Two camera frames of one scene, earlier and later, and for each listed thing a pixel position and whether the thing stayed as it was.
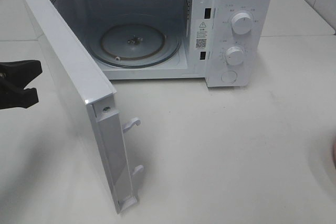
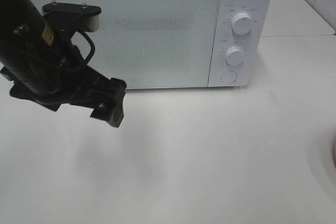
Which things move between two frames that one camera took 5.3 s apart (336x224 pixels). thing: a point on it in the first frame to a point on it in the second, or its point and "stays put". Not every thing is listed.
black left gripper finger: [20, 73] to [86, 17]
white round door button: [229, 76] stays put
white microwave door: [93, 106] to [151, 36]
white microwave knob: [241, 23] stays put
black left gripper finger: [12, 96] to [109, 93]
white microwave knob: [234, 55] stays put
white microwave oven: [215, 26] stays put
